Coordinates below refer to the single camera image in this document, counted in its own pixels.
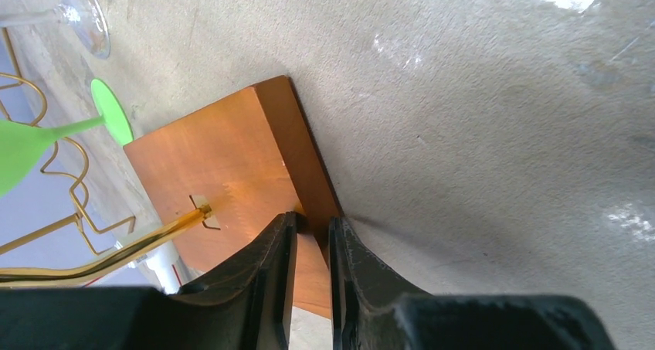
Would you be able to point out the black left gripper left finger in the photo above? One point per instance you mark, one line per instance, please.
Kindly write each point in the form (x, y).
(242, 303)

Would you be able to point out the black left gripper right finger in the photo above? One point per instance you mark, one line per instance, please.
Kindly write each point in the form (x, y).
(374, 307)

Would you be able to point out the wooden base board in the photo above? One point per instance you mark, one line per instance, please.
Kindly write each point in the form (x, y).
(251, 156)

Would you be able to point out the gold wire wine glass rack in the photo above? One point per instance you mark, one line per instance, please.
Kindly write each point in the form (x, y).
(64, 197)

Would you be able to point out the green plastic wine glass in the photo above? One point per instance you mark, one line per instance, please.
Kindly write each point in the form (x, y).
(22, 145)

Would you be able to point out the clear wine glass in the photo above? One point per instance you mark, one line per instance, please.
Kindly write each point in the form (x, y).
(84, 16)

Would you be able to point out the gold scroll glass tree stand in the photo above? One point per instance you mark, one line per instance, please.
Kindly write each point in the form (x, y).
(106, 263)

